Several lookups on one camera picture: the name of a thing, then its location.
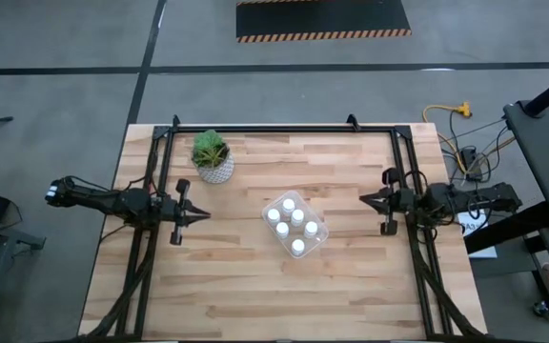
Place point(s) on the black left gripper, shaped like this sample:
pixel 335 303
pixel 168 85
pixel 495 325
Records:
pixel 172 212

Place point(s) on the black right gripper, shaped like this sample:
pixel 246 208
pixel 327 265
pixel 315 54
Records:
pixel 400 200

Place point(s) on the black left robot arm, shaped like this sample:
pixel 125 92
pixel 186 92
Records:
pixel 112 200

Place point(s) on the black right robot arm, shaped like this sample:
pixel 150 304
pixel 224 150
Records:
pixel 474 200

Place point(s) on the clear plastic basket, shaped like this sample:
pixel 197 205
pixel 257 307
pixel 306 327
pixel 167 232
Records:
pixel 318 243

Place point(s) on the green plant in white pot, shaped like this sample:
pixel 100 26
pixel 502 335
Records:
pixel 215 171

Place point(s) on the black power strip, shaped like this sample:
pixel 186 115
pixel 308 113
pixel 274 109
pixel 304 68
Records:
pixel 471 162

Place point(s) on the white paper label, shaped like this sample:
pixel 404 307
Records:
pixel 481 250

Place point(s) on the black hazard-striped floor mat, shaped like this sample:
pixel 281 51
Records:
pixel 322 16

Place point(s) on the cart caster wheel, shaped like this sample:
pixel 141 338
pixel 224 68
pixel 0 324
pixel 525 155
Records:
pixel 540 308

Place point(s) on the black aluminium table frame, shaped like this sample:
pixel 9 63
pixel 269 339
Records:
pixel 374 129

